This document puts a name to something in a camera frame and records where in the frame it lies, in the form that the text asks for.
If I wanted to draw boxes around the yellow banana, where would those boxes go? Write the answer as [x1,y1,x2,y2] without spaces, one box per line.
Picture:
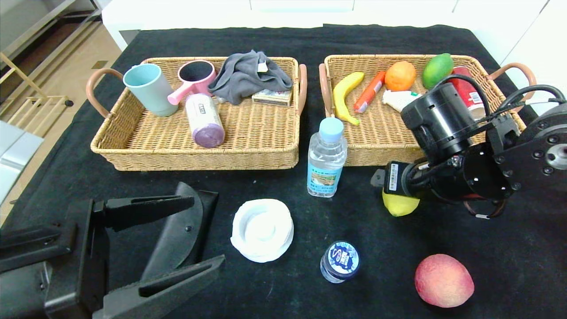
[333,71,365,126]

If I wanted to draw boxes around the pink mug with handle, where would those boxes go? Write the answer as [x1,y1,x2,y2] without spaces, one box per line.
[167,60,217,106]

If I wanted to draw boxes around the orange red sausage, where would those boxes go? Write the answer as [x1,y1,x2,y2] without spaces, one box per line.
[353,70,387,113]

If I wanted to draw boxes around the red soda can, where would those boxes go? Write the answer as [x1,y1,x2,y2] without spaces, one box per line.
[452,66,486,121]

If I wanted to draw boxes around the black glasses case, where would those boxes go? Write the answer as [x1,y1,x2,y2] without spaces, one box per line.
[141,181,220,282]

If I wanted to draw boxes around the beige wooden rack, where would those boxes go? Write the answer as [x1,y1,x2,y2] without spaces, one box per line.
[0,51,75,138]

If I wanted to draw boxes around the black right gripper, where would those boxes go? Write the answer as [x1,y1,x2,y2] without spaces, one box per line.
[370,160,419,197]

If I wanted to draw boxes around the silver grey metal box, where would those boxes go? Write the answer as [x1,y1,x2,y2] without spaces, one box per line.
[0,120,45,205]

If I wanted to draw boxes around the orange fruit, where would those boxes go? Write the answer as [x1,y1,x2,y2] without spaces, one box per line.
[384,61,417,92]

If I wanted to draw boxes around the red pink peach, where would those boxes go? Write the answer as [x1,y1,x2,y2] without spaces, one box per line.
[414,254,474,308]

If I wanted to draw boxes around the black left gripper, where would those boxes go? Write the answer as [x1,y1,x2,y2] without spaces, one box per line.
[0,194,226,319]

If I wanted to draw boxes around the small printed card box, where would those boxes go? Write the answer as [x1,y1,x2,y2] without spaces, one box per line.
[252,89,294,107]

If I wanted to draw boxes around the light blue plastic cup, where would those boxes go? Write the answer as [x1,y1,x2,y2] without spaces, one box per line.
[123,63,179,117]

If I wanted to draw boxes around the wicker basket brown handles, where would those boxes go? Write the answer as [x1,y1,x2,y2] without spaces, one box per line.
[85,56,308,172]
[319,53,537,167]

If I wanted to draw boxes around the grey cloth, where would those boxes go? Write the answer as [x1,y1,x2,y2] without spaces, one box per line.
[208,50,294,105]

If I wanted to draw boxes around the grey metal shelf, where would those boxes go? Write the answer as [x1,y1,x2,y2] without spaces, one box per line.
[0,0,101,58]

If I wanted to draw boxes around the pink purple cylinder bottle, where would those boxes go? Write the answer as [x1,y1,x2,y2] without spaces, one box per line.
[185,93,225,148]

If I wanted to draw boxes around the black table cloth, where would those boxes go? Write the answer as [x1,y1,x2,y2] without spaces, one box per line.
[0,24,567,319]

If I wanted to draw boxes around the green mango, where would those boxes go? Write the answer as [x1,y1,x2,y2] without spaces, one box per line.
[422,53,454,90]

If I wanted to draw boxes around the white round lid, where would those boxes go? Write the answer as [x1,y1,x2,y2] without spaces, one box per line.
[230,198,295,263]

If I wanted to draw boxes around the small bottle blue lid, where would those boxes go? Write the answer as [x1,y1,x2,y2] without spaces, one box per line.
[320,241,361,284]

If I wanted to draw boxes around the water bottle blue cap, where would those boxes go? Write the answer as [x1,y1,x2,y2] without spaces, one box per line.
[307,117,348,198]

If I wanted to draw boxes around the yellow lemon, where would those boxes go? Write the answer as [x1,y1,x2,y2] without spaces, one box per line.
[382,188,420,218]

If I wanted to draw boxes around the black camera cable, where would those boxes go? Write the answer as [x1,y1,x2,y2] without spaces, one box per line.
[434,74,567,122]

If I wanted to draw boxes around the white yogurt bottle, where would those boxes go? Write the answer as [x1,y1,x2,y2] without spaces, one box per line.
[382,90,422,113]

